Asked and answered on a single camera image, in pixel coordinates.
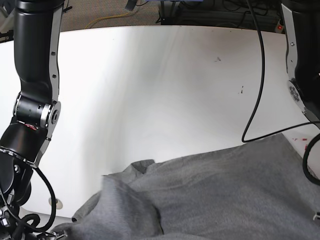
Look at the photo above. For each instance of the left table grommet hole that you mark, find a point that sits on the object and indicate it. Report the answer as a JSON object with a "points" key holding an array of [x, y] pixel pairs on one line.
{"points": [[58, 203]]}

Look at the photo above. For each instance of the black power strip red switch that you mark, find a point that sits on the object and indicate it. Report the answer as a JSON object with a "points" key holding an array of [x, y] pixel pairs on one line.
{"points": [[280, 27]]}

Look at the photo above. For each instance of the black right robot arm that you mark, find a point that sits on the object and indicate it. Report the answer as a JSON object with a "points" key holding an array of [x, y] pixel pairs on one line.
{"points": [[35, 114]]}

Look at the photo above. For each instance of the red tape rectangle marking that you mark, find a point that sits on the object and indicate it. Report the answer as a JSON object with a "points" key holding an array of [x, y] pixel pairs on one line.
{"points": [[300, 144]]}

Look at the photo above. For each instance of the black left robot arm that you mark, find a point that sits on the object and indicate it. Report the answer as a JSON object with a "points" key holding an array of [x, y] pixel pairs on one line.
{"points": [[301, 20]]}

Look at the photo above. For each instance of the grey T-shirt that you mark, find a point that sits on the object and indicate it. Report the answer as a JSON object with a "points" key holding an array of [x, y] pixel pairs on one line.
{"points": [[256, 191]]}

